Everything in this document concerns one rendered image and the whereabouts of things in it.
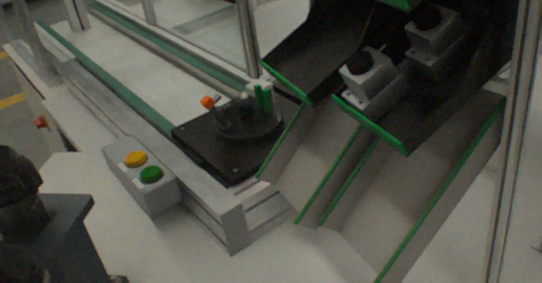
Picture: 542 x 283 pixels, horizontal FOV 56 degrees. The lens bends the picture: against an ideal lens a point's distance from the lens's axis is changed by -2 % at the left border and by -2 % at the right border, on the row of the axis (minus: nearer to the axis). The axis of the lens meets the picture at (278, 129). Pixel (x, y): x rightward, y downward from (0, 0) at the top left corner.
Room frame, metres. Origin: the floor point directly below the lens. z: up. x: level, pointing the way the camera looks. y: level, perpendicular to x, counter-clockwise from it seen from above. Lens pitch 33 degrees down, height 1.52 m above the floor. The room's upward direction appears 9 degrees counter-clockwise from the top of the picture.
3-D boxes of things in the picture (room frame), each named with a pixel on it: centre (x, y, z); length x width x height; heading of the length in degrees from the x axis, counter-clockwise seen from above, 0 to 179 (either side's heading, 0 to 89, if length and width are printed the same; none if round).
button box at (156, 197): (0.83, 0.28, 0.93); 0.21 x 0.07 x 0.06; 33
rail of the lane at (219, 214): (1.02, 0.34, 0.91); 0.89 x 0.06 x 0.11; 33
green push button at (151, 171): (0.77, 0.25, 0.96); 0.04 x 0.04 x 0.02
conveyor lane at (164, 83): (1.14, 0.20, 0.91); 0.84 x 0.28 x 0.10; 33
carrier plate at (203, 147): (0.87, 0.06, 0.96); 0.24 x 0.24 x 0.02; 33
